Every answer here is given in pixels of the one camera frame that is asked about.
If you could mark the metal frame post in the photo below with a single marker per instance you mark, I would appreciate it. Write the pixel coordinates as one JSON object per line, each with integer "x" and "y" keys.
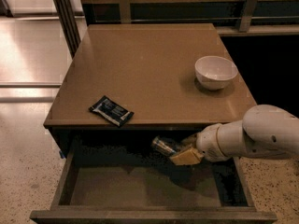
{"x": 67, "y": 19}

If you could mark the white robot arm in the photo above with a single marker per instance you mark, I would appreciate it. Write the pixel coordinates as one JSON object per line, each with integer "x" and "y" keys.
{"x": 265, "y": 132}

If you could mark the wooden back rail shelf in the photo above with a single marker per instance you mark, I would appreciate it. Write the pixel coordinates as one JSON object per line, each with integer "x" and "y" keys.
{"x": 231, "y": 17}

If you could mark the white ceramic bowl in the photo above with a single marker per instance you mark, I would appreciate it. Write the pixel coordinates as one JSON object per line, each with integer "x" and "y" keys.
{"x": 215, "y": 72}

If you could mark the silver blue redbull can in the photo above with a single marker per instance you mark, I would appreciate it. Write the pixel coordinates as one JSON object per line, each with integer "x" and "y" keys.
{"x": 165, "y": 146}

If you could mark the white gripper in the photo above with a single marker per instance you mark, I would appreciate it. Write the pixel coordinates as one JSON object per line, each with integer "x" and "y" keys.
{"x": 207, "y": 143}

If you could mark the open top drawer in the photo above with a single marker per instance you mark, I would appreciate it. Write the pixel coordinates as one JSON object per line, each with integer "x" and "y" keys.
{"x": 109, "y": 185}

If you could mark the black snack packet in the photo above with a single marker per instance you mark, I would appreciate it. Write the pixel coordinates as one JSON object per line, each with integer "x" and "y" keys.
{"x": 110, "y": 111}

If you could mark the brown wooden cabinet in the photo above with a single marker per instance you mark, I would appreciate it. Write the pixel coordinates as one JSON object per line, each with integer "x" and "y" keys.
{"x": 149, "y": 70}

